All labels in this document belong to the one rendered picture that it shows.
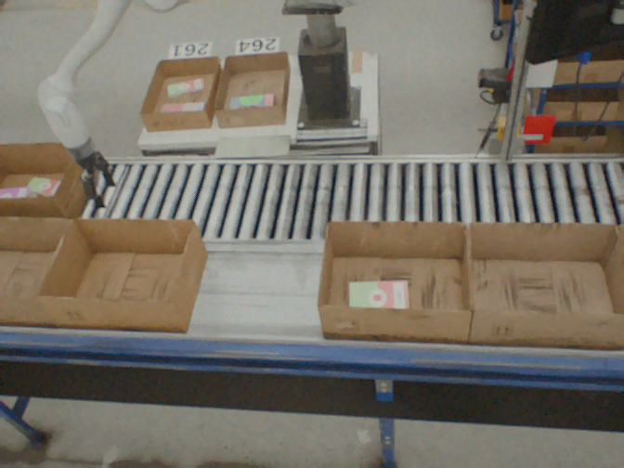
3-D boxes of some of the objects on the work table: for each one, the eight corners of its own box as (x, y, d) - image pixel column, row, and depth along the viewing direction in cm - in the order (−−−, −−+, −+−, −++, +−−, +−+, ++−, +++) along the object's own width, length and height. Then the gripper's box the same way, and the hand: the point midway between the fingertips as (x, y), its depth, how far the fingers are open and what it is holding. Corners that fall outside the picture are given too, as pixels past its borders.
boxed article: (168, 88, 273) (167, 85, 272) (202, 80, 274) (201, 77, 273) (169, 97, 269) (168, 95, 267) (204, 90, 270) (203, 86, 268)
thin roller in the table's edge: (366, 134, 243) (366, 130, 241) (297, 136, 246) (297, 133, 245) (366, 131, 244) (366, 126, 243) (298, 133, 248) (297, 129, 246)
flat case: (164, 107, 265) (163, 104, 264) (206, 105, 263) (205, 102, 262) (157, 127, 256) (156, 124, 255) (201, 125, 254) (200, 123, 253)
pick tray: (225, 73, 277) (219, 55, 269) (211, 129, 252) (205, 110, 245) (164, 78, 280) (158, 59, 272) (146, 133, 255) (138, 114, 248)
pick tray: (292, 70, 273) (288, 50, 266) (286, 124, 249) (281, 106, 241) (230, 74, 276) (225, 55, 269) (218, 129, 252) (213, 110, 244)
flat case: (231, 100, 261) (230, 97, 259) (275, 96, 259) (274, 93, 258) (228, 121, 252) (227, 117, 251) (273, 116, 250) (272, 113, 249)
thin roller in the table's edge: (366, 138, 241) (366, 135, 240) (297, 140, 245) (296, 136, 243) (366, 135, 242) (366, 131, 241) (297, 137, 246) (297, 134, 244)
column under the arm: (302, 90, 263) (291, 21, 237) (361, 87, 259) (357, 18, 234) (296, 130, 246) (284, 60, 221) (359, 127, 243) (355, 57, 218)
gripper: (81, 175, 196) (107, 220, 213) (104, 129, 210) (126, 175, 227) (59, 175, 197) (87, 220, 214) (84, 129, 211) (108, 175, 228)
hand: (105, 193), depth 219 cm, fingers open, 10 cm apart
